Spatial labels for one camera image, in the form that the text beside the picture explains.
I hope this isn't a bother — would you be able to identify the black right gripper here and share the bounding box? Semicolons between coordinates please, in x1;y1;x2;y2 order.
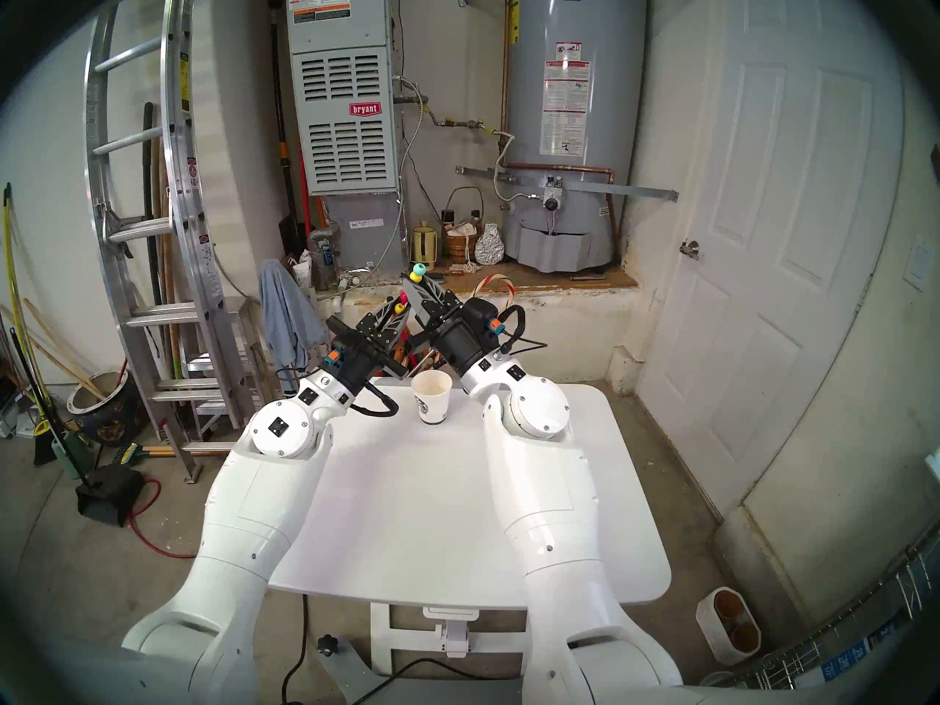
402;274;526;390

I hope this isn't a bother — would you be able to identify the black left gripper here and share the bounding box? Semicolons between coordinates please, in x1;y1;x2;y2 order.
321;300;413;388

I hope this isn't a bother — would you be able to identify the red white candy cane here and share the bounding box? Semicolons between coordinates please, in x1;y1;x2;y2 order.
474;274;518;322

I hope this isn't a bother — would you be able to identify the foil wrapped bundle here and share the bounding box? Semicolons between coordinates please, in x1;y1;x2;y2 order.
474;224;506;266

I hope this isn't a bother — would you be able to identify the white Starbucks paper cup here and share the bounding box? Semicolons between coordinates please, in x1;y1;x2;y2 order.
411;370;453;426

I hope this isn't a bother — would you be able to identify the blue grey towel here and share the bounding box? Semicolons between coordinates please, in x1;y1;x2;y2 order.
258;259;329;370

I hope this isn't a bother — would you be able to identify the wooden platform board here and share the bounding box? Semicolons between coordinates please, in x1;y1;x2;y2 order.
411;261;640;295

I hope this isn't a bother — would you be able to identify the flexible metal conduit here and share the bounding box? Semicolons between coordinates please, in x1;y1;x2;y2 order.
334;78;428;286

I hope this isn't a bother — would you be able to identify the gas pipe with yellow valves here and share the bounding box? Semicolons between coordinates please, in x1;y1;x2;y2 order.
393;76;515;137

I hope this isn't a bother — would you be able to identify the grey Bryant furnace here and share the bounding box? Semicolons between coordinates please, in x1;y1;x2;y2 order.
285;0;409;286

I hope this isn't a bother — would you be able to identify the straight copper pipe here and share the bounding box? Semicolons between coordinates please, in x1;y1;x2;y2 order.
501;0;522;131

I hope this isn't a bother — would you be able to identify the grey water heater tank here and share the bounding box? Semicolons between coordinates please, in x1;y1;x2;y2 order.
499;0;651;275

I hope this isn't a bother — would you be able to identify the green yellow scrub brush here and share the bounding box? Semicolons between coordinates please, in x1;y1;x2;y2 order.
114;441;247;466

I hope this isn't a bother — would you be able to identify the aluminium extension ladder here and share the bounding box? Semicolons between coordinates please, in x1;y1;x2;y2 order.
82;0;259;485

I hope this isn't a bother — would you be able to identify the dark ceramic pot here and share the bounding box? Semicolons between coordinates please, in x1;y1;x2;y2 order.
66;369;145;448

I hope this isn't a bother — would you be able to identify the wooden stick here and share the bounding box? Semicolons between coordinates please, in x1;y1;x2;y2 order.
22;297;108;400

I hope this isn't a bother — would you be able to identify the white panel door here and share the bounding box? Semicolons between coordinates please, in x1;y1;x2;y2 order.
635;0;908;515

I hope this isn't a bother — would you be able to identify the green watering can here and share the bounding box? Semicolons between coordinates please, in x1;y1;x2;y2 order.
50;428;95;481

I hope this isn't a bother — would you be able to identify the grey table base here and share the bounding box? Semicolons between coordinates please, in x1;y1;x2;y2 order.
316;634;529;705

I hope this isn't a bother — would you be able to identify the white oval two-hole container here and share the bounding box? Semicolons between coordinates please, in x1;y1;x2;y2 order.
696;586;762;668

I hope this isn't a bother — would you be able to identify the blue white box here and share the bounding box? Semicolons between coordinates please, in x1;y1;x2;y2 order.
797;634;879;705

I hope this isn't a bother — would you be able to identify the wicker basket with handle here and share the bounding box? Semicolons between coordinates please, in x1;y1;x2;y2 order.
443;187;486;266

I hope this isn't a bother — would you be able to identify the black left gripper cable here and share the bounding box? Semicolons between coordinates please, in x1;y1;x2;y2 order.
275;366;401;419

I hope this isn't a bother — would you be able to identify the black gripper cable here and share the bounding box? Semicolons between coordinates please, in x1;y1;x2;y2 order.
275;366;401;419
499;305;548;361

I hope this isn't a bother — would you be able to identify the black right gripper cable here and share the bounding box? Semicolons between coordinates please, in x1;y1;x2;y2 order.
499;305;548;361

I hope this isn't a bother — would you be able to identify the red long tool handle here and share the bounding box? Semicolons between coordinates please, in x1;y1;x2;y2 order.
297;101;314;231

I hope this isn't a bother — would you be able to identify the black long tool handle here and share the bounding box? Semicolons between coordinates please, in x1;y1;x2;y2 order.
142;101;163;308

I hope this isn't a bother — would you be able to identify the black power cable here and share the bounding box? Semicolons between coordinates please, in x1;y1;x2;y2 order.
283;593;310;705
367;656;515;705

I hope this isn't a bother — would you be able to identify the white table pedestal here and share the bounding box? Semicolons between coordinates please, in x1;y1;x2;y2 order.
369;601;531;679

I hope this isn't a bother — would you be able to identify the red floor cable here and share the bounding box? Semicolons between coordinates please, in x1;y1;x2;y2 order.
126;477;203;561

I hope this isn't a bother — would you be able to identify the black long handled dustpan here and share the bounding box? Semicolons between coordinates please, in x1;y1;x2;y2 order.
9;329;148;529

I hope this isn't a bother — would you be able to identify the yellow handled broom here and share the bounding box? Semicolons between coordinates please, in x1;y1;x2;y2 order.
2;184;59;468

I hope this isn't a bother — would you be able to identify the chrome wire rack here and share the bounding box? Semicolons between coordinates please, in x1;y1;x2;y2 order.
716;542;940;705

